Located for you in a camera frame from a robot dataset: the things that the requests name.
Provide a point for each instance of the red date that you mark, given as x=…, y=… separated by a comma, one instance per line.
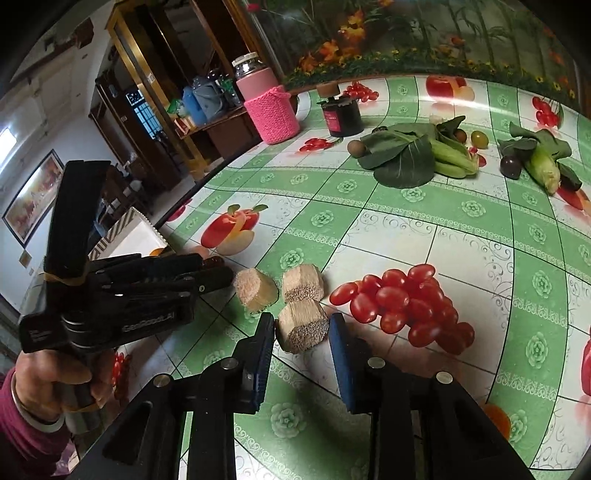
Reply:
x=214, y=263

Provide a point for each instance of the small brown round fruit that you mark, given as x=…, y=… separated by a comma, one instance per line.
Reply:
x=460, y=135

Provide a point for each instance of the grey-blue jug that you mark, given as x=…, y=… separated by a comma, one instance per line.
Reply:
x=211, y=99

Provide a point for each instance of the framed wall picture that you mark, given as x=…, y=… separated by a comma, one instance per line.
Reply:
x=32, y=198

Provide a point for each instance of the small orange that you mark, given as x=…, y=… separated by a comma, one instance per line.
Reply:
x=157, y=252

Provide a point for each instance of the small yellow-green fruit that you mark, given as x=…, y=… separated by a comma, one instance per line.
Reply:
x=479, y=139

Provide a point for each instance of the person's left hand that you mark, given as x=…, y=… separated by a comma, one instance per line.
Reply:
x=46, y=367

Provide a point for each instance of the zigzag patterned box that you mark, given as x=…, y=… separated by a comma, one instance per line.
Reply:
x=138, y=235

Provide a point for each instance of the flower wall poster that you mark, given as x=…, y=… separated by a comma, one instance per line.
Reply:
x=415, y=37

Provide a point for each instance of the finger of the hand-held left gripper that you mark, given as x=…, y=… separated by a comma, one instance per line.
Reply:
x=203, y=282
x=152, y=264

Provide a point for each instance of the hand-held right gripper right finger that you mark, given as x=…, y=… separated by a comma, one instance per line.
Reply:
x=344, y=369

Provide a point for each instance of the pink knit covered jar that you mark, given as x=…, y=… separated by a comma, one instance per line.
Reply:
x=272, y=115

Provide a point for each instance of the pinkish round pastry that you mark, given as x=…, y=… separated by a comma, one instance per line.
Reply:
x=256, y=288

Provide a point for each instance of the blue plastic bottle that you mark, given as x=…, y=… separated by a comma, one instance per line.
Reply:
x=191, y=105

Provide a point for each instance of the wooden cabinet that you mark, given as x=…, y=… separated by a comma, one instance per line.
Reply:
x=152, y=92

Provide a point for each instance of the corn cob with husk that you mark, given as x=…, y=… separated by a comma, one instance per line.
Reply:
x=545, y=168

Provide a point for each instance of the brown kiwi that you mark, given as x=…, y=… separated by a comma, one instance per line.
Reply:
x=356, y=148

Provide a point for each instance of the green bok choy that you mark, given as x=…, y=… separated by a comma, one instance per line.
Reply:
x=401, y=157

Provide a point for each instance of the person's left forearm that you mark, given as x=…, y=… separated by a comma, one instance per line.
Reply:
x=23, y=447

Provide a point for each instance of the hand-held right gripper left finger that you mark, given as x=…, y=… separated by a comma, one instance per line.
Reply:
x=258, y=369

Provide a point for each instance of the dark purple round fruit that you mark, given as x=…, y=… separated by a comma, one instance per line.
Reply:
x=511, y=167

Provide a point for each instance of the dark jar with cork lid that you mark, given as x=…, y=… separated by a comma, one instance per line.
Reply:
x=341, y=120

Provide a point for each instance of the green printed tablecloth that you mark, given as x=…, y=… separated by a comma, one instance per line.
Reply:
x=392, y=221

